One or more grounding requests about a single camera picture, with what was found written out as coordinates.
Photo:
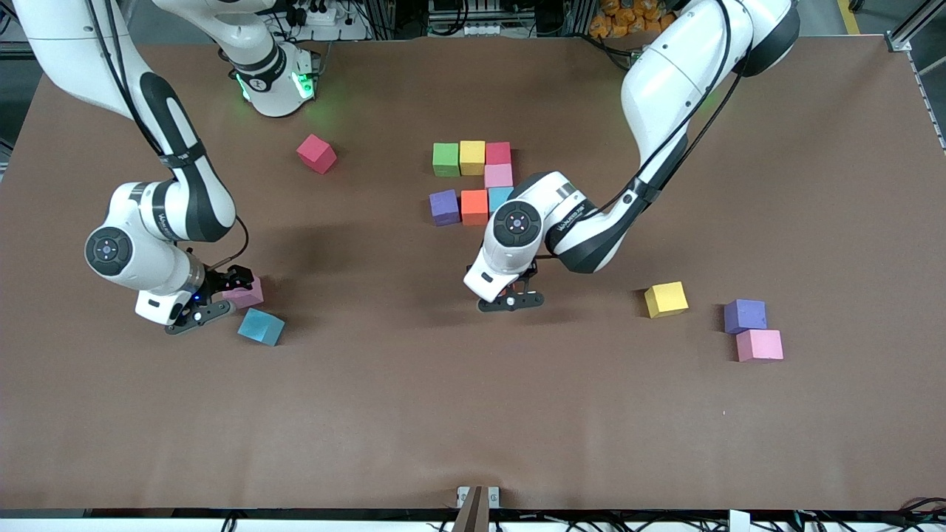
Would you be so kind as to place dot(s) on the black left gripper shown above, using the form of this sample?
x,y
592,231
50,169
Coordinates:
x,y
532,269

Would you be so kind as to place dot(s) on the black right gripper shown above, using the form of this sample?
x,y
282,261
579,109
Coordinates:
x,y
219,283

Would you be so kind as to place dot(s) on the pink foam cube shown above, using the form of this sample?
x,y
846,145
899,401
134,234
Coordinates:
x,y
760,345
250,297
499,176

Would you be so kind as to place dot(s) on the blue foam cube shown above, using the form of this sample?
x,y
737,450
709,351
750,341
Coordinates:
x,y
260,326
498,196

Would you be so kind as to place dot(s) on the orange foam cube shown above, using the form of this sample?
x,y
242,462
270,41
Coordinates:
x,y
474,207

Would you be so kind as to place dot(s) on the purple foam cube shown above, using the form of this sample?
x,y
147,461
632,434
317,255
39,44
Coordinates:
x,y
745,315
444,207

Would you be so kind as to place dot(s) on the red foam cube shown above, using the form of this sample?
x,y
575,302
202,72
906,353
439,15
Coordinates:
x,y
498,153
316,154

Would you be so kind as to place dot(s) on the yellow foam cube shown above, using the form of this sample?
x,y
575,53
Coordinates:
x,y
473,157
666,299

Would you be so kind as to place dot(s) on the green foam cube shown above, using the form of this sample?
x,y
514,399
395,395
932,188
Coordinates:
x,y
446,159

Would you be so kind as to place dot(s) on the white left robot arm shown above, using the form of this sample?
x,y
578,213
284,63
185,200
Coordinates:
x,y
517,225

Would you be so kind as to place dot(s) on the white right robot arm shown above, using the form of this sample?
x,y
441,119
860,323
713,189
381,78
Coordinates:
x,y
133,251

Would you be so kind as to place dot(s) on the brown table cover sheet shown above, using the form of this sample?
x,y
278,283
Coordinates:
x,y
473,414

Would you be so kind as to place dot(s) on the small white power strip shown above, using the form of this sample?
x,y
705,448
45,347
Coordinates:
x,y
482,29

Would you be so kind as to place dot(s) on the orange packets pile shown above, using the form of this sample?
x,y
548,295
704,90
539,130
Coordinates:
x,y
621,18

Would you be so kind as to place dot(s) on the white power strip with plugs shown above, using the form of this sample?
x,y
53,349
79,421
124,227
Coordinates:
x,y
347,29

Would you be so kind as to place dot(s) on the silver metal bracket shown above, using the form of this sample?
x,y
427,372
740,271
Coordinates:
x,y
495,496

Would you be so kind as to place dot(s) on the brown camera post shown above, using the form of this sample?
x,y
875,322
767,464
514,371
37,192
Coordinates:
x,y
473,517

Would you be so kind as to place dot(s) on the aluminium frame profile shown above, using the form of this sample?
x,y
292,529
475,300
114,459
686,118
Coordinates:
x,y
913,26
52,55

